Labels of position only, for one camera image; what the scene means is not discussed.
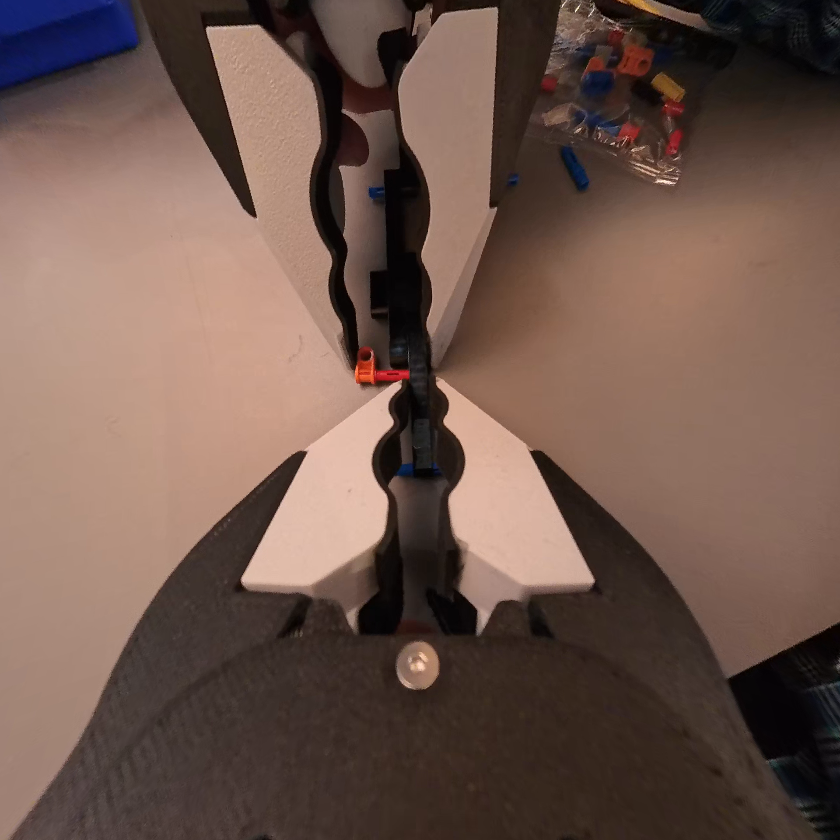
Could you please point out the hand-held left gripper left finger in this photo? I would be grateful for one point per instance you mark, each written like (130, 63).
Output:
(315, 518)

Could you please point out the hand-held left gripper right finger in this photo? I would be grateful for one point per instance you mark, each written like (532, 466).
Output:
(518, 518)

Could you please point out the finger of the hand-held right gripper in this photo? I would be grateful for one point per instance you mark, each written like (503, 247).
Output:
(459, 131)
(269, 131)

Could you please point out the orange toy connector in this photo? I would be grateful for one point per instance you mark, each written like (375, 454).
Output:
(364, 374)

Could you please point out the long black toy beam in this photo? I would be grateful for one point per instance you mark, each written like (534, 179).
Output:
(423, 394)

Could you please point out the red toy pin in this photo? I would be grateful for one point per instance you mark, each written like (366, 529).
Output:
(392, 375)

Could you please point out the person's right hand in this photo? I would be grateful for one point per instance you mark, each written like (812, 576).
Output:
(358, 141)

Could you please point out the clear bag of toy parts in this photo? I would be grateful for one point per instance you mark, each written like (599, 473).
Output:
(564, 115)

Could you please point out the blue plastic bin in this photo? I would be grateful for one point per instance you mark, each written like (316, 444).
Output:
(59, 39)

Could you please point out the orange toy block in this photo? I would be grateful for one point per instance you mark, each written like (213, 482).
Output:
(636, 60)

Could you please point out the yellow toy block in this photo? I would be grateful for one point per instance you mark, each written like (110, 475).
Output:
(668, 86)

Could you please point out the person's plaid clothing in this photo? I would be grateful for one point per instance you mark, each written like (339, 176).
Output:
(800, 689)

